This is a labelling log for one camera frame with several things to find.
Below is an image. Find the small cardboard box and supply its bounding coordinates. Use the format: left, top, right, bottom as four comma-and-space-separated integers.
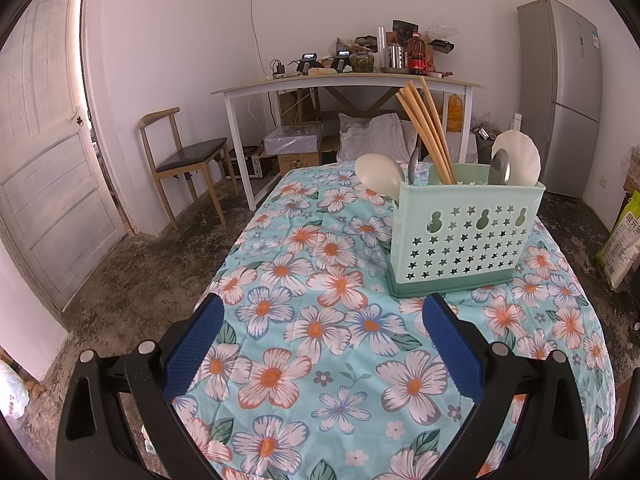
277, 152, 321, 177

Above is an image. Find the wooden chair with dark seat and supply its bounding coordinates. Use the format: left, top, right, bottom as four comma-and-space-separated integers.
139, 107, 241, 231

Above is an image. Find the floral light blue blanket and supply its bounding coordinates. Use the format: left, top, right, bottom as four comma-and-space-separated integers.
142, 160, 616, 480

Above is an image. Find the red label cola bottle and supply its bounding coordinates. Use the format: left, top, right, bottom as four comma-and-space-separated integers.
407, 30, 426, 71

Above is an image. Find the white and green rice sack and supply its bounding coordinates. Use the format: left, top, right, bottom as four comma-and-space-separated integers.
595, 190, 640, 288

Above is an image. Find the white wooden door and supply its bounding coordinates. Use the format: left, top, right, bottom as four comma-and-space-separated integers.
0, 0, 126, 311

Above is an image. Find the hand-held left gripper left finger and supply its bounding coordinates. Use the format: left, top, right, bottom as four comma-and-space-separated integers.
56, 292, 226, 480

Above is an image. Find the white plastic spoon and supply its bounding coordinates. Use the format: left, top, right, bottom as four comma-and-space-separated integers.
491, 130, 542, 186

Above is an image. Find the wall cable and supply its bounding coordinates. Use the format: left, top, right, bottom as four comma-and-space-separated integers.
246, 0, 269, 78

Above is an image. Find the small toaster oven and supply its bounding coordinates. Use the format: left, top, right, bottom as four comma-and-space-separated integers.
227, 147, 263, 181

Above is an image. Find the yellow plastic bag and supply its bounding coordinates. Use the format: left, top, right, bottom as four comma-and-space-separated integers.
447, 94, 466, 133

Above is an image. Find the cream plastic ladle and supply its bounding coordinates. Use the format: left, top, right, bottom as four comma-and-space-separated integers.
355, 154, 405, 196

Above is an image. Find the white plastic bag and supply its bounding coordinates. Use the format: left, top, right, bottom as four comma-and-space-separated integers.
0, 360, 31, 421

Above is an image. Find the white desk with wooden top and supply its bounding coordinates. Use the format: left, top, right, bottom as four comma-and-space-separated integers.
211, 72, 485, 211

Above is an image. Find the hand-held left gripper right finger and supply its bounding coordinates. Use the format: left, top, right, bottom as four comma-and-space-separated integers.
421, 292, 591, 480

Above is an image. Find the bundle of wooden chopsticks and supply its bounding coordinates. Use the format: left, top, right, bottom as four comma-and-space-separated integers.
396, 76, 456, 186

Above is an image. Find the grey refrigerator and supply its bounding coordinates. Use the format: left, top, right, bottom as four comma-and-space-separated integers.
516, 0, 603, 198

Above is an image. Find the mint green utensil holder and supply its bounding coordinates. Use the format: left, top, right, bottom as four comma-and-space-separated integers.
389, 162, 547, 300

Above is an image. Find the clear plastic storage box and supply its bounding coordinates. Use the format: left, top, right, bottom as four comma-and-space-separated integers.
265, 125, 325, 156

